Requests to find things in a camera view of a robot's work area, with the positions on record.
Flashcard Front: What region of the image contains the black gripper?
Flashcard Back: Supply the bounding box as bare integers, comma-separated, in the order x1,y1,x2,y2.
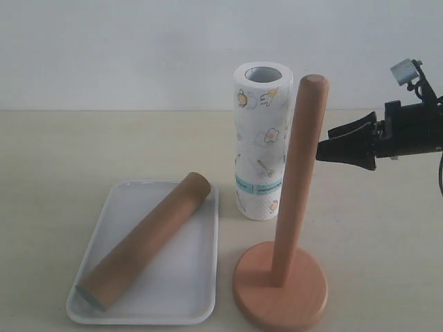
316,100,442,171

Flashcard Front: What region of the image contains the printed white paper towel roll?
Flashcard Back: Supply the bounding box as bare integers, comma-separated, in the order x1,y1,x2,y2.
233,62,293,221

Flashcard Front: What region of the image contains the wooden paper towel holder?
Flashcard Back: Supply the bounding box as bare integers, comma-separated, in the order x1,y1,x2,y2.
233,74,329,331

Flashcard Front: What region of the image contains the brown cardboard tube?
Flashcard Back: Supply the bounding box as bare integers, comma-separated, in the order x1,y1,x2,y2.
75,172,211,311

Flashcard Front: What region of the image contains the white rectangular plastic tray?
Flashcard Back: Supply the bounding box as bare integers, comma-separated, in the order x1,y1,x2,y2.
66,180,219,326

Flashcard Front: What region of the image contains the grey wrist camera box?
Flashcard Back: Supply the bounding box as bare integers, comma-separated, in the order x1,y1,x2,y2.
390,58,422,86

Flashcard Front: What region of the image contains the black cable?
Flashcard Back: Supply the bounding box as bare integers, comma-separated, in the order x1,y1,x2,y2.
436,151,443,200

